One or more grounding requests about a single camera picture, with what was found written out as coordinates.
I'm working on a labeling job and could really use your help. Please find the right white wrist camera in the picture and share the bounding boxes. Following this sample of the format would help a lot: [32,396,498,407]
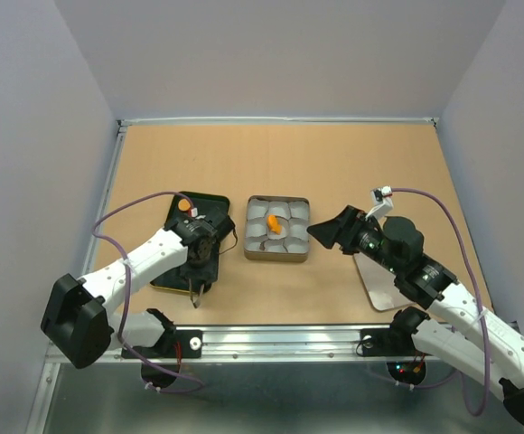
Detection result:
[367,185,394,221]

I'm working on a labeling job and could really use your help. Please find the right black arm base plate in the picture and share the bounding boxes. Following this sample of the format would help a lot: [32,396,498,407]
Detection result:
[353,327,436,358]

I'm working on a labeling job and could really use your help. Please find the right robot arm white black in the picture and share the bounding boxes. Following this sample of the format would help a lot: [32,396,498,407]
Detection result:
[307,206,524,426]

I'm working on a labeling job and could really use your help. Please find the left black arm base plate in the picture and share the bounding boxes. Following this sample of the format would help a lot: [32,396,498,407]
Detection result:
[125,328,203,359]

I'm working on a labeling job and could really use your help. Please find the orange fish cookie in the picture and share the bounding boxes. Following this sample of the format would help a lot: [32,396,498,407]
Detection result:
[267,214,283,235]

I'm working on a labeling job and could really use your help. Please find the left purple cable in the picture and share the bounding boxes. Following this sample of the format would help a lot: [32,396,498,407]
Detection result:
[92,191,204,394]

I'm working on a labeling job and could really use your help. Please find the purple cable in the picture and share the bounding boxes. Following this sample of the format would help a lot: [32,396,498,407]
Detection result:
[92,191,204,394]
[379,187,491,417]

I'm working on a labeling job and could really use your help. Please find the metal serving tongs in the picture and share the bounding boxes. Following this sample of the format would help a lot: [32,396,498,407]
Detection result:
[188,228,239,309]

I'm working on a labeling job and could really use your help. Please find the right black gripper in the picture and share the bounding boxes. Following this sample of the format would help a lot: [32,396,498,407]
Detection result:
[306,203,402,276]

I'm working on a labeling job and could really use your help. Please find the aluminium frame rail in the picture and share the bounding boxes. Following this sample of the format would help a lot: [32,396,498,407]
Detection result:
[44,321,471,363]

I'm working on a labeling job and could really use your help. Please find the gold tin lid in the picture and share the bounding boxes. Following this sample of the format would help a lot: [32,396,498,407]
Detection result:
[353,254,413,312]

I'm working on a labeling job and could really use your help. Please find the white paper cookie cups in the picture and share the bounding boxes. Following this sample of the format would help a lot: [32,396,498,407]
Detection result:
[245,198,309,253]

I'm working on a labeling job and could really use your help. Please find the orange round cookie at back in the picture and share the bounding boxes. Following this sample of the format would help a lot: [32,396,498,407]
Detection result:
[177,199,192,212]

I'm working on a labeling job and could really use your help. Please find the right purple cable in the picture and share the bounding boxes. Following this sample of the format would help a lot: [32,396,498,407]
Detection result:
[379,187,491,417]

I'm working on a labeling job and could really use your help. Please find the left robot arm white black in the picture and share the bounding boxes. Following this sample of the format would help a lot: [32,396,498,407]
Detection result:
[41,208,235,369]

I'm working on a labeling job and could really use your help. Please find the dark green metal tray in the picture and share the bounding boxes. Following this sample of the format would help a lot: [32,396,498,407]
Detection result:
[150,192,229,296]

